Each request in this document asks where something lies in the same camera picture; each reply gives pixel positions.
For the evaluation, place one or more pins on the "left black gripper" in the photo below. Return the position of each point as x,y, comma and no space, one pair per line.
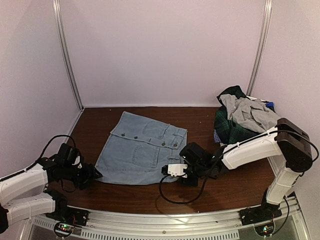
89,175

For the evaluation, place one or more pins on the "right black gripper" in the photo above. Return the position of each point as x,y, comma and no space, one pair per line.
190,184

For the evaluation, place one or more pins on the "light blue denim skirt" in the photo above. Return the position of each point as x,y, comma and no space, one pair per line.
137,149

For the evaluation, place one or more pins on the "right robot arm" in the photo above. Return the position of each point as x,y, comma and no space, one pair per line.
285,140

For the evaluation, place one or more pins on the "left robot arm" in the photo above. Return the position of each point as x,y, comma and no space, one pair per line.
23,194

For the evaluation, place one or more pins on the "blue checked cloth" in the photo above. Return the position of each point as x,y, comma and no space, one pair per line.
216,137

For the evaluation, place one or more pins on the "dark green plaid garment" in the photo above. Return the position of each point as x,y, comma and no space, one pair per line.
229,131

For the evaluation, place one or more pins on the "grey shirt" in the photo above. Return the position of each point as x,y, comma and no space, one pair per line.
250,114

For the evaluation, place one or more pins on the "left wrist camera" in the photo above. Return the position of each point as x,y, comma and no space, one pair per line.
78,162

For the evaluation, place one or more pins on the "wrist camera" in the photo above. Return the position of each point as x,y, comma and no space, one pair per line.
78,162
175,170

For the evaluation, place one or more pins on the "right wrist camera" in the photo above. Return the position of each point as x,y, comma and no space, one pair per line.
175,170

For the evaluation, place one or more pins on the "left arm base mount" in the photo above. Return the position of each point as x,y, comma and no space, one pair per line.
67,218

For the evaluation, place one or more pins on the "aluminium front rail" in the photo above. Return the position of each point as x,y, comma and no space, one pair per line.
217,225

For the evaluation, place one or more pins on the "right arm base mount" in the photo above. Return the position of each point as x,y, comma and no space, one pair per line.
262,217

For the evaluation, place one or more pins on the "left aluminium post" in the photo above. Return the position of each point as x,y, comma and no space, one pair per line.
65,53

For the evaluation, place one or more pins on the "aluminium post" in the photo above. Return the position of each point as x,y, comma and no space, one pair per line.
264,31
65,53

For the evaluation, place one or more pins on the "right aluminium post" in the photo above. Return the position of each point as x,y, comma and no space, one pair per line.
264,31

